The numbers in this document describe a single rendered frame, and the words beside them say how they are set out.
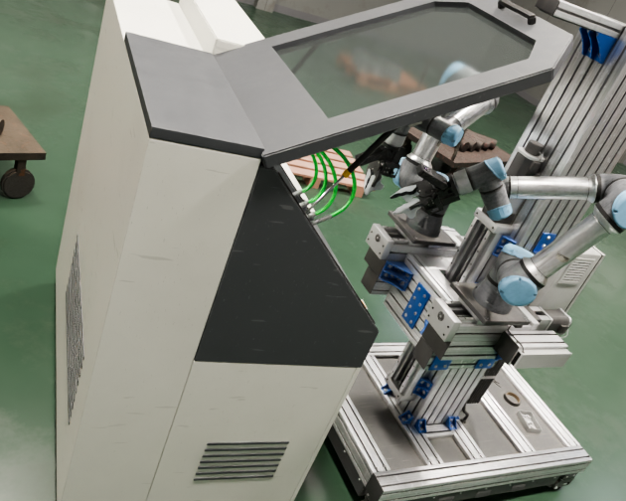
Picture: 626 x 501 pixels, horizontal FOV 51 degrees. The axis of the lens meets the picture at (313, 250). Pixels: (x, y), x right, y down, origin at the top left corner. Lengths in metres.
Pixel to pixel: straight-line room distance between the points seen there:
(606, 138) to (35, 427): 2.37
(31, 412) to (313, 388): 1.18
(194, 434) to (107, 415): 0.30
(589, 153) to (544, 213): 0.26
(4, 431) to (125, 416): 0.77
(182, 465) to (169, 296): 0.73
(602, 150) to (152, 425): 1.80
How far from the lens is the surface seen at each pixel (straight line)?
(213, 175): 1.62
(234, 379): 2.08
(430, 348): 2.46
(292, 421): 2.31
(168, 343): 1.92
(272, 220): 1.73
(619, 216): 2.14
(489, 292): 2.38
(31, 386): 2.94
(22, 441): 2.75
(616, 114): 2.50
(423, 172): 2.04
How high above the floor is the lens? 2.08
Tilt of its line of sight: 28 degrees down
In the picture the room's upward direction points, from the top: 22 degrees clockwise
